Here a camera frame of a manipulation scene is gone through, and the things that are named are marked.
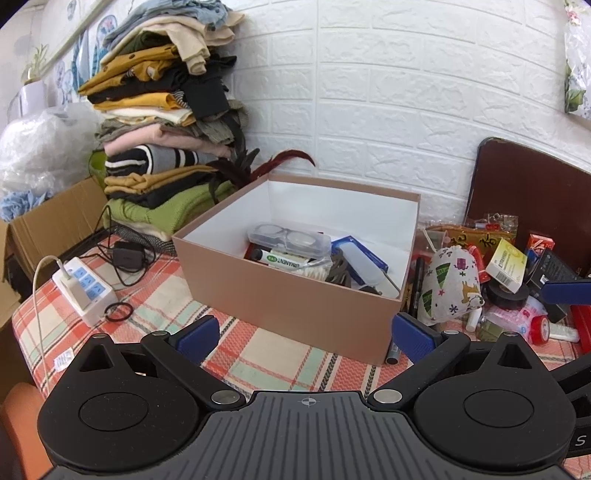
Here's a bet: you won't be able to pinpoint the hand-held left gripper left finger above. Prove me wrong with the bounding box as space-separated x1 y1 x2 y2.
68 315 246 412

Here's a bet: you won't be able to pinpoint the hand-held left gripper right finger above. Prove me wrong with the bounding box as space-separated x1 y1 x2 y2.
367 312 542 411

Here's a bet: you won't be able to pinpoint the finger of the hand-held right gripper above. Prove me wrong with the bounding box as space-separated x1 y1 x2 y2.
542 278 591 305
551 353 591 403

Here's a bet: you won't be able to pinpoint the large brown cardboard box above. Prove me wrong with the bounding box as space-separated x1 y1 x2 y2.
171 172 421 367

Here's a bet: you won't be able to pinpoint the blue medicine box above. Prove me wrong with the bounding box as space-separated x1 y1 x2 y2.
331 235 389 283

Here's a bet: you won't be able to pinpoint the white green-label marker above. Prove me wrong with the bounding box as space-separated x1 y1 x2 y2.
250 248 315 272

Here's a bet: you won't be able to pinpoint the cotton swab pack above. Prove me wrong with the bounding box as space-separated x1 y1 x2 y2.
295 257 334 283

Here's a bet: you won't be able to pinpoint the clear glasses case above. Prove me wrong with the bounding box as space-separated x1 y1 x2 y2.
247 223 332 260

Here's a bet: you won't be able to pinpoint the black box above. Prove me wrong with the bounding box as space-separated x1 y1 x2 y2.
526 249 580 302

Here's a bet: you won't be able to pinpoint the white tube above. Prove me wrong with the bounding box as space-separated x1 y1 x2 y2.
547 322 581 343

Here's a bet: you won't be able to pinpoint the red tape roll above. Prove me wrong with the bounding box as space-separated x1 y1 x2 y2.
528 314 551 345

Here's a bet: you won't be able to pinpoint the small red white box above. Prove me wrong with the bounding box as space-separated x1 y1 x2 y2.
526 233 553 260

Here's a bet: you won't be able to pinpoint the plaid cloth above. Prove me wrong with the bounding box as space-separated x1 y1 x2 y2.
11 240 583 403

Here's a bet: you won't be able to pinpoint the pink printed plastic bag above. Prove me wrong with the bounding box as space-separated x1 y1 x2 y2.
484 295 550 343

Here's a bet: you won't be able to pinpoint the white printed cloth pouch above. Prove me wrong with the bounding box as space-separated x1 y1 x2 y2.
415 246 486 324

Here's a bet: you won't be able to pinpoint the yellow white medicine box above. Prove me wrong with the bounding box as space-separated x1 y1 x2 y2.
484 239 529 293

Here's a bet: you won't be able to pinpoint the black tape roll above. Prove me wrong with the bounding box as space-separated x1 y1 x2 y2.
486 279 531 311

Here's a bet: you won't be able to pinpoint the black power adapter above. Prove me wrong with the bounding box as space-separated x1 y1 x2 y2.
113 240 151 274

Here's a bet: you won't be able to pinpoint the gold patterned pouch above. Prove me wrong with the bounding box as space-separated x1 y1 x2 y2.
425 224 502 269

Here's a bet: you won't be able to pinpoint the brown wooden board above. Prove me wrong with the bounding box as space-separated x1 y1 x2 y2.
464 137 591 278

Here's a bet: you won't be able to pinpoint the white power strip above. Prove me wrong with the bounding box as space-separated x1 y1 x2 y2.
51 258 117 327

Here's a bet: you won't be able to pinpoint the dark red feathers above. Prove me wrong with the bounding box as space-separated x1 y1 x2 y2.
207 150 315 205

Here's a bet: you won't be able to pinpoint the corrugated cardboard carton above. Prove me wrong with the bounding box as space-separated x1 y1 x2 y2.
0 177 110 315

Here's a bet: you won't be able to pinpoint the orange stool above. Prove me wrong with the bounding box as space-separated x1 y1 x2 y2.
0 382 48 480

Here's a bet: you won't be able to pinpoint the pile of folded clothes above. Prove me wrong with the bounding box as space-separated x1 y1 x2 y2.
78 0 253 241

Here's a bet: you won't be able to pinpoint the light blue cloth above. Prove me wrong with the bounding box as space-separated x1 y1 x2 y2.
0 188 52 223

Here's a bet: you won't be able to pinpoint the floral plastic sheet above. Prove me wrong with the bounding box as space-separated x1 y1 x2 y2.
562 0 591 121

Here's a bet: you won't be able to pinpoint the white plastic bag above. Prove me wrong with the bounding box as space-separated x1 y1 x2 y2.
0 105 103 200

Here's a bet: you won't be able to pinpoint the white plant pot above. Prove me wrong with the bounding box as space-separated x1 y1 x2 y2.
17 44 50 117

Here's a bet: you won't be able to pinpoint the black hair tie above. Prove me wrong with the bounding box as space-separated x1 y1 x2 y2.
103 302 135 325

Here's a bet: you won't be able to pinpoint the black cable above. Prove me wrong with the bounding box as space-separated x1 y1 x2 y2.
98 205 158 288

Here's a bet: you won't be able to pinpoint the white charger cable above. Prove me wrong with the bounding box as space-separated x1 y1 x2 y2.
34 256 71 398

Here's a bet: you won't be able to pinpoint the floral wall picture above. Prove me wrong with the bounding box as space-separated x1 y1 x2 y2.
45 0 122 94

